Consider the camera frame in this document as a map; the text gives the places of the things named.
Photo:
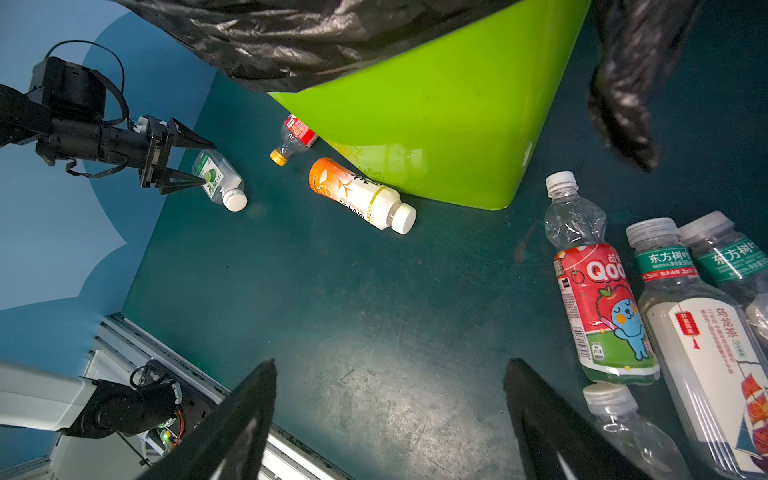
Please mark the black bin liner bag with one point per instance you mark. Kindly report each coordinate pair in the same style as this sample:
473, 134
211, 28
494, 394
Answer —
289, 46

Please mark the clear bottle colourful label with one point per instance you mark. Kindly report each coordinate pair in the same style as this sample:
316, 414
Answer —
734, 262

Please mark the clear bottle green neck band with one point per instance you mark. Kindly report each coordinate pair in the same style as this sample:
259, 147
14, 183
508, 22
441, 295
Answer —
617, 419

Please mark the white bottle pink label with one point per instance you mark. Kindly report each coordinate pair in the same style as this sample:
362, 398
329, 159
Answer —
711, 361

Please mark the clear lime juice bottle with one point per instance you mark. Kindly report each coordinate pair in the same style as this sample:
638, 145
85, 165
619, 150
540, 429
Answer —
222, 183

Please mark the green plastic bin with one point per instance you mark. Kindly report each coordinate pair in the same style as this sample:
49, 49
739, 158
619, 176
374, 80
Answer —
457, 119

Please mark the clear bottle red label yellow cap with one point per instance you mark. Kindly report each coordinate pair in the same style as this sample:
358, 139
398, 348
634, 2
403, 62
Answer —
297, 138

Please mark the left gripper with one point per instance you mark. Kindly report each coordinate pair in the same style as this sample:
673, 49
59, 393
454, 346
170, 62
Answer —
162, 136

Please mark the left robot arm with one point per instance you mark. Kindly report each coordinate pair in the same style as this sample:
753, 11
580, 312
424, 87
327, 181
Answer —
76, 114

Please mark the orange juice bottle back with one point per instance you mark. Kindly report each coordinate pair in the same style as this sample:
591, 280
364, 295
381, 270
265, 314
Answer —
376, 203

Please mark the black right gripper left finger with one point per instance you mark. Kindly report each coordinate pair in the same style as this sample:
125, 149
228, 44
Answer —
230, 442

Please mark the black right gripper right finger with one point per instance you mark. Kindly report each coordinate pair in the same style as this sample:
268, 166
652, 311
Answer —
554, 441

